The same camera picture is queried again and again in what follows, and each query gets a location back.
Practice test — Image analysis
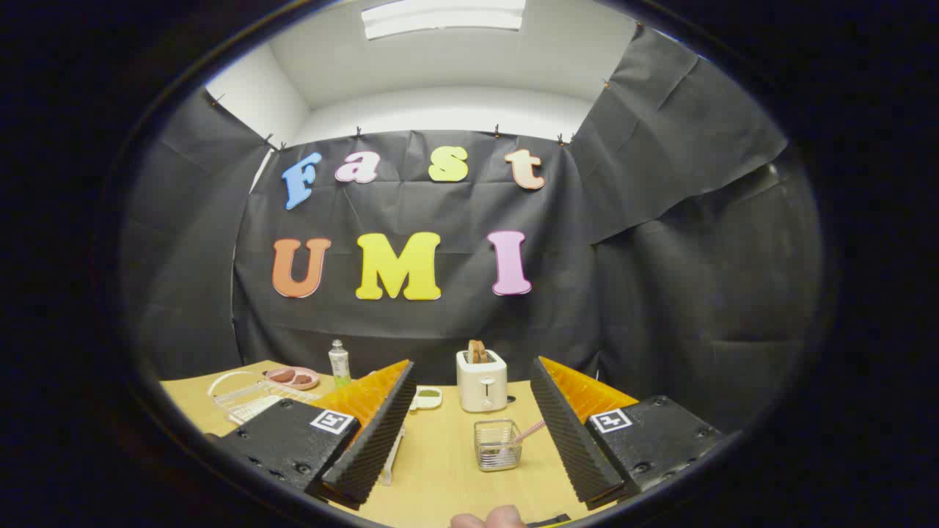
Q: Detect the white wire dish rack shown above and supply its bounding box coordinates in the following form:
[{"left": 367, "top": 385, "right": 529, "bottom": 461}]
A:
[{"left": 208, "top": 370, "right": 406, "bottom": 486}]

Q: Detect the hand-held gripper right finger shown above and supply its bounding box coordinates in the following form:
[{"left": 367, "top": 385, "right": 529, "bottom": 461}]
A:
[{"left": 530, "top": 356, "right": 727, "bottom": 512}]

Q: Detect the black backdrop cloth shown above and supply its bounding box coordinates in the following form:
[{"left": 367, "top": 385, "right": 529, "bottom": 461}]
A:
[{"left": 121, "top": 26, "right": 822, "bottom": 433}]

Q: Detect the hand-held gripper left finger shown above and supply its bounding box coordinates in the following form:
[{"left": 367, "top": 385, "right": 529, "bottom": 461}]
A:
[{"left": 213, "top": 359, "right": 417, "bottom": 512}]

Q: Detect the pink plate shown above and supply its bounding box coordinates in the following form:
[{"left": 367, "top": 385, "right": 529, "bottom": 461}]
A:
[{"left": 264, "top": 367, "right": 321, "bottom": 391}]

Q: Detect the spoon with pink striped handle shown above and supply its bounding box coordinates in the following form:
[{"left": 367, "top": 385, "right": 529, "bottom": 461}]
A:
[{"left": 506, "top": 419, "right": 547, "bottom": 450}]

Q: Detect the clear bottle with green label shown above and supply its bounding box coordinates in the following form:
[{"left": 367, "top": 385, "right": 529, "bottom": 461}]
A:
[{"left": 328, "top": 339, "right": 351, "bottom": 388}]

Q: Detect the ceiling light panel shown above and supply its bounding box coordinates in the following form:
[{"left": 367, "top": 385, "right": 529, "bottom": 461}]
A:
[{"left": 361, "top": 0, "right": 527, "bottom": 40}]

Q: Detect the white toaster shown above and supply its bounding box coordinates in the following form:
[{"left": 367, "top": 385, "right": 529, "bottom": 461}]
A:
[{"left": 456, "top": 349, "right": 508, "bottom": 413}]

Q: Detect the metal wire basket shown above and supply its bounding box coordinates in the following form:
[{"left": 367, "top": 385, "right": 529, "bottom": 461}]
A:
[{"left": 473, "top": 419, "right": 523, "bottom": 472}]

